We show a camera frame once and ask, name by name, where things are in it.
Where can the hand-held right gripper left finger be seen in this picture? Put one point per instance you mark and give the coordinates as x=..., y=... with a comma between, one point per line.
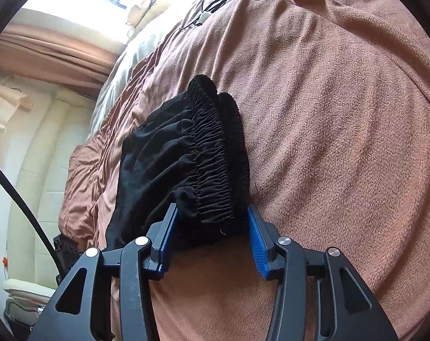
x=165, y=248

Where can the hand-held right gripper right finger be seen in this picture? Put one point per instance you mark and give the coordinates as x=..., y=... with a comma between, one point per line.
x=257, y=248

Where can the black pants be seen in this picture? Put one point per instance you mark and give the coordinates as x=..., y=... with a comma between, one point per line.
x=172, y=149

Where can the white bedside table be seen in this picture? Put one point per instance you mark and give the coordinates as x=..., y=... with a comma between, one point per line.
x=23, y=287

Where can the cream padded headboard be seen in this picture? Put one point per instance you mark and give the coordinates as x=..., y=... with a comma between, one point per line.
x=40, y=170

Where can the brown blanket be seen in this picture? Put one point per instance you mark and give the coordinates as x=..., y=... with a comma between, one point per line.
x=325, y=131

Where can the beige hanging cloth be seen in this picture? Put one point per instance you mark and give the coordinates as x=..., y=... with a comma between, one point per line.
x=1, y=106

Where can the light grey duvet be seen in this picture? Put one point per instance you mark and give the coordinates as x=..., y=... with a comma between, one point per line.
x=129, y=64

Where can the pink curtain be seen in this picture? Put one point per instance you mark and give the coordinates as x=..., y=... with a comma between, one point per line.
x=51, y=53

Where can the beige printed pillow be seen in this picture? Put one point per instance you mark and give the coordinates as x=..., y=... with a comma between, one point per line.
x=158, y=7

